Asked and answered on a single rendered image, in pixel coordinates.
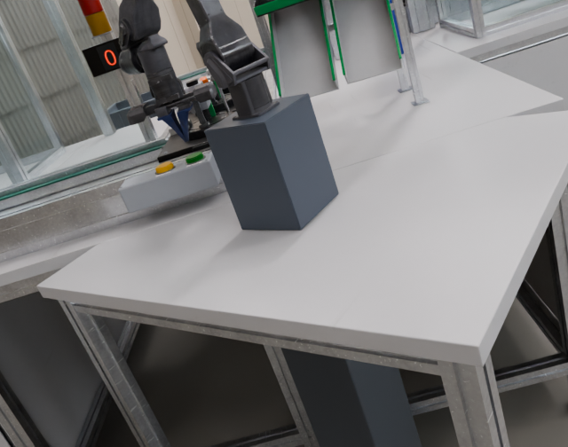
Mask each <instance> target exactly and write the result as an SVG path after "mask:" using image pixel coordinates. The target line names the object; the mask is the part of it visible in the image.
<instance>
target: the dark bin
mask: <svg viewBox="0 0 568 447"><path fill-rule="evenodd" d="M306 1H309V0H254V8H253V9H254V11H255V13H256V16H257V17H261V16H264V15H266V14H269V13H272V12H276V11H279V10H282V9H285V8H288V7H290V6H293V5H296V4H300V3H303V2H306Z"/></svg>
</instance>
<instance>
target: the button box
mask: <svg viewBox="0 0 568 447"><path fill-rule="evenodd" d="M203 155H204V157H203V158H202V159H201V160H199V161H196V162H193V163H186V161H181V162H177V163H174V164H173V165H174V167H173V168H172V169H170V170H168V171H165V172H162V173H156V170H153V171H149V172H146V173H144V174H141V175H138V176H134V177H131V178H126V179H125V181H124V182H123V184H122V185H121V187H120V188H119V190H118V191H119V193H120V194H121V197H122V200H123V202H124V204H125V206H126V208H127V209H128V212H129V213H133V212H136V211H139V210H142V209H145V208H150V207H152V206H155V205H159V204H162V203H164V202H167V201H170V200H175V199H178V198H181V197H184V196H186V195H189V194H193V193H196V192H200V191H203V190H206V189H209V188H212V187H215V186H218V185H219V181H220V177H221V174H220V171H219V169H218V166H217V163H216V161H215V158H214V155H213V153H212V152H208V153H205V154H203Z"/></svg>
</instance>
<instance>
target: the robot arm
mask: <svg viewBox="0 0 568 447"><path fill-rule="evenodd" d="M186 1H187V3H188V5H189V7H190V9H191V11H192V13H193V16H194V17H195V19H196V21H197V23H198V25H199V28H200V41H199V42H198V43H196V49H197V50H198V52H199V53H200V54H201V57H202V60H203V63H204V66H206V67H207V69H208V70H209V72H210V74H211V75H212V77H213V79H214V80H215V82H216V84H217V86H218V88H223V89H225V88H228V89H229V91H230V94H231V97H232V100H233V103H234V106H235V109H236V112H237V115H235V116H234V117H233V118H232V119H233V121H235V120H240V119H247V118H253V117H258V116H261V115H262V114H265V113H266V112H268V111H269V110H271V109H272V108H274V107H275V106H277V105H278V104H279V103H280V101H275V102H272V96H271V93H270V91H269V88H268V85H267V82H266V80H265V78H264V75H263V71H265V70H269V69H270V59H269V57H268V56H267V55H266V54H265V53H264V52H262V51H261V50H260V49H259V48H258V47H257V46H256V45H255V44H253V43H252V42H251V41H250V39H249V37H248V36H247V34H246V32H245V31H244V29H243V27H242V26H241V25H240V24H238V23H237V22H236V21H234V20H232V19H231V18H230V17H228V16H227V15H226V14H225V11H224V9H223V7H222V5H221V3H220V2H219V0H186ZM160 30H161V17H160V12H159V7H158V6H157V4H156V3H155V2H154V0H122V2H121V4H120V6H119V44H120V46H121V50H122V52H121V53H120V56H119V66H120V68H121V69H122V71H123V72H124V73H126V74H128V75H138V74H143V73H145V74H146V78H147V80H148V84H149V89H150V92H151V95H152V97H153V98H155V99H156V100H155V102H156V104H153V105H148V103H147V102H145V103H144V104H141V105H138V106H133V107H132V108H131V109H130V110H129V112H128V113H127V118H128V120H129V123H130V125H134V124H137V123H140V122H144V121H145V119H146V117H147V116H148V115H150V114H155V113H156V114H157V117H158V118H157V120H158V121H164V122H165V123H167V124H168V125H169V126H170V127H171V128H172V129H174V130H175V131H176V133H177V134H178V135H179V136H180V137H181V138H182V139H183V140H184V141H185V142H188V141H189V130H188V113H189V111H190V110H191V109H192V107H193V103H192V101H194V100H196V101H198V102H200V103H202V102H205V101H208V100H211V99H213V98H215V97H216V95H217V90H216V87H215V84H214V83H213V82H205V83H203V84H200V85H196V86H195V87H194V89H193V91H192V92H189V93H186V94H185V90H184V87H183V83H182V81H181V80H180V79H178V78H177V76H176V73H175V70H174V69H173V66H172V65H171V62H170V58H169V55H168V53H167V51H166V49H165V46H164V45H165V43H168V40H167V39H166V38H164V37H162V36H160V35H158V33H159V31H160ZM175 106H176V107H178V110H177V117H178V118H177V117H176V113H175V110H174V109H171V108H172V107H175ZM170 109H171V110H170ZM178 120H179V121H178Z"/></svg>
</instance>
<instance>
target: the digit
mask: <svg viewBox="0 0 568 447"><path fill-rule="evenodd" d="M96 50H97V52H98V54H99V57H100V59H101V61H102V63H103V66H104V68H105V69H106V71H107V70H110V69H113V68H116V67H119V54H118V51H117V49H116V48H115V45H114V42H111V43H107V44H105V45H102V46H99V47H97V48H96Z"/></svg>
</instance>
